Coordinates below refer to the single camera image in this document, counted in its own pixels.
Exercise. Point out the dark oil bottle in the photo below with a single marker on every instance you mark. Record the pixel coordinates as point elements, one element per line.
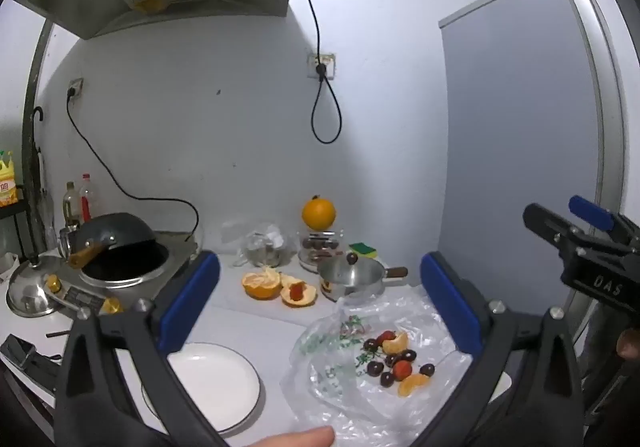
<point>71,206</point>

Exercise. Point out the black metal rack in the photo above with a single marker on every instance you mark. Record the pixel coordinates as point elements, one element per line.
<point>20,214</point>

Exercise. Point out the red cap sauce bottle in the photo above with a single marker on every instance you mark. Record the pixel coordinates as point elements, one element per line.
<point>87,198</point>

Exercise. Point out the steel pot with lid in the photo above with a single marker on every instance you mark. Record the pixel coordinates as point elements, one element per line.
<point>353,275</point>

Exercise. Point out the peeled orange half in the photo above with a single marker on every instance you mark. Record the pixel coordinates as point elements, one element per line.
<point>262,285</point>

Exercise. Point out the black chopstick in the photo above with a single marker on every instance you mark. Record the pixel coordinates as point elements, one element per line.
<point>62,333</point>

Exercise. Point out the white round plate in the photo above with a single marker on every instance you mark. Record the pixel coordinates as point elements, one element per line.
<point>221,382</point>

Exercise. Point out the steel pot lid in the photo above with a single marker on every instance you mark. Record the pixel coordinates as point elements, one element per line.
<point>26,296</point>

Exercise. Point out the black wok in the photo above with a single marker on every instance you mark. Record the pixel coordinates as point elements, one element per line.
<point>106,232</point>

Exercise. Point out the induction cooker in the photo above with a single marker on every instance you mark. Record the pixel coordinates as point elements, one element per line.
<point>114,280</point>

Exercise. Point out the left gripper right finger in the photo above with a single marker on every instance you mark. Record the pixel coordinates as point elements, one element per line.
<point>523,386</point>

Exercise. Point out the green yellow sponge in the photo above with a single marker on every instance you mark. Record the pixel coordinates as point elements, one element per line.
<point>361,249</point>

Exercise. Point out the black umbrella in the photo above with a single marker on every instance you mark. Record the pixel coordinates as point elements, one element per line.
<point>32,175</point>

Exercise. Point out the tangerine segment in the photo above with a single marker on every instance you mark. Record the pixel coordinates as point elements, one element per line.
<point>396,345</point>
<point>410,384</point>

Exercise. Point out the whole orange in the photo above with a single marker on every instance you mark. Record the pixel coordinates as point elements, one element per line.
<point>319,214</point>

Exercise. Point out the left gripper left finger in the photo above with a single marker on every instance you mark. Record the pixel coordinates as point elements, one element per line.
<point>93,402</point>

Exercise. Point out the glass container with fruit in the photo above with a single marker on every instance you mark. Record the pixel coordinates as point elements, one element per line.
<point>316,246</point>

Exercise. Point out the wall socket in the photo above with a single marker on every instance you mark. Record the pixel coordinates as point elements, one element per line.
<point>75,87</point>
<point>326,61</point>

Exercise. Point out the clear plastic bag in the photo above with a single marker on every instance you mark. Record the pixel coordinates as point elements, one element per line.
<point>327,381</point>

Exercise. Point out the bagged steel cups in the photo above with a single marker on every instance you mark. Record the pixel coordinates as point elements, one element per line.
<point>258,243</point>

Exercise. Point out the strawberry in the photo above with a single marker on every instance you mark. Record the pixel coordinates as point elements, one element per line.
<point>387,335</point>
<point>402,369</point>

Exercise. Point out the orange peel with strawberry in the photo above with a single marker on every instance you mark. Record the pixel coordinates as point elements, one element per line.
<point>297,293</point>

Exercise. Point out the grey refrigerator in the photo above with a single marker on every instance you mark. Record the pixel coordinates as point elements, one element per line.
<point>534,115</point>

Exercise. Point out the person hand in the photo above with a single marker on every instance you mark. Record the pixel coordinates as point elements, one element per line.
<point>318,437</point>

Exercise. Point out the yellow oil bottle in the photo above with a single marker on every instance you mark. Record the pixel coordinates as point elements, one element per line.
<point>8,187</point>

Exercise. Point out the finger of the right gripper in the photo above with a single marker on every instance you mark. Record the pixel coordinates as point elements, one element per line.
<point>552,228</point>
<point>591,213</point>

